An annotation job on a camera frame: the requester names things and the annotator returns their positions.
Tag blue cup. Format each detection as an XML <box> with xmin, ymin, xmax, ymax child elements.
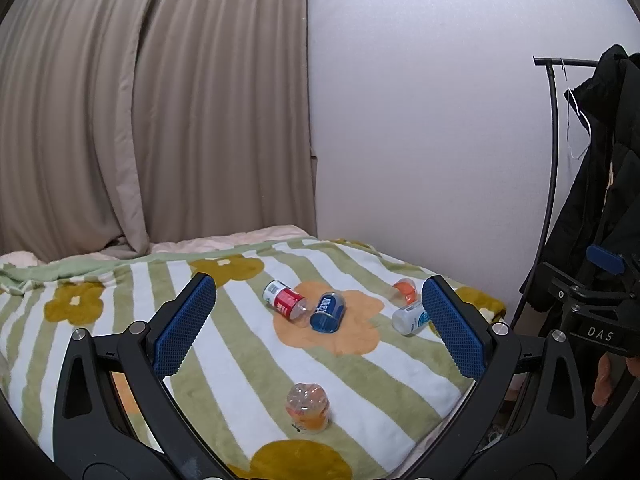
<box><xmin>308</xmin><ymin>291</ymin><xmax>347</xmax><ymax>335</ymax></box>

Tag beige curtain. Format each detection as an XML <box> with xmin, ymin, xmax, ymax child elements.
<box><xmin>0</xmin><ymin>0</ymin><xmax>319</xmax><ymax>263</ymax></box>

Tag orange cap plastic bottle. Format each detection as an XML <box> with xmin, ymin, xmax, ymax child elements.
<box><xmin>392</xmin><ymin>280</ymin><xmax>418</xmax><ymax>306</ymax></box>

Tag red label plastic bottle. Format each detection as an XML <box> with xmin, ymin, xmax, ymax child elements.
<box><xmin>263</xmin><ymin>280</ymin><xmax>309</xmax><ymax>321</ymax></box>

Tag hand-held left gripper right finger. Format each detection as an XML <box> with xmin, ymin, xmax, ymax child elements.
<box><xmin>400</xmin><ymin>275</ymin><xmax>589</xmax><ymax>480</ymax></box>

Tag pale pink bed sheet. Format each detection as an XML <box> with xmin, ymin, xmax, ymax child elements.
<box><xmin>0</xmin><ymin>225</ymin><xmax>317</xmax><ymax>267</ymax></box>

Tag black clothes rack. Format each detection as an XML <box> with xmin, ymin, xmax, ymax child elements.
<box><xmin>514</xmin><ymin>55</ymin><xmax>603</xmax><ymax>333</ymax></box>

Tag black coat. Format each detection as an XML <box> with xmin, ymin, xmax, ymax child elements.
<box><xmin>520</xmin><ymin>44</ymin><xmax>640</xmax><ymax>313</ymax></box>

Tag white blue label bottle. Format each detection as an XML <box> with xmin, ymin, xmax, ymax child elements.
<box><xmin>391</xmin><ymin>300</ymin><xmax>432</xmax><ymax>337</ymax></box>

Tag striped floral blanket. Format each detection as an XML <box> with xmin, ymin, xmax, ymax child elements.
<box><xmin>0</xmin><ymin>239</ymin><xmax>508</xmax><ymax>480</ymax></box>

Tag clear orange label bottle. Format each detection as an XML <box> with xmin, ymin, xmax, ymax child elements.
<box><xmin>286</xmin><ymin>382</ymin><xmax>331</xmax><ymax>434</ymax></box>

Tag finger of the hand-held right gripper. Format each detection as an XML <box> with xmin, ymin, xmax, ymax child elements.
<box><xmin>586</xmin><ymin>244</ymin><xmax>627</xmax><ymax>276</ymax></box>

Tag white wire hanger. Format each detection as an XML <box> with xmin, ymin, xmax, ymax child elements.
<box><xmin>560</xmin><ymin>57</ymin><xmax>594</xmax><ymax>162</ymax></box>

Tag person's right hand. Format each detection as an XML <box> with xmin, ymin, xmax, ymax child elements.
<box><xmin>592</xmin><ymin>352</ymin><xmax>640</xmax><ymax>408</ymax></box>

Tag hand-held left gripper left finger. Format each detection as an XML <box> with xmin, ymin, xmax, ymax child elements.
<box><xmin>52</xmin><ymin>272</ymin><xmax>228</xmax><ymax>480</ymax></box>

